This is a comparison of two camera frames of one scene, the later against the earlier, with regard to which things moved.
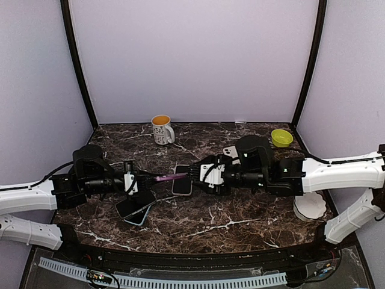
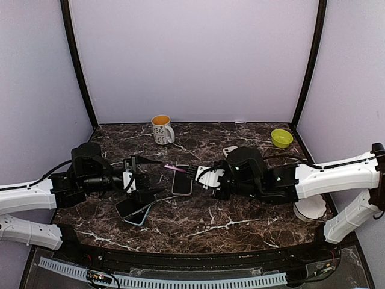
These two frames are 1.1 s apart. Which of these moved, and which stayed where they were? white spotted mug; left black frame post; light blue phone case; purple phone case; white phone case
Moved: purple phone case; white phone case
Stayed: left black frame post; light blue phone case; white spotted mug
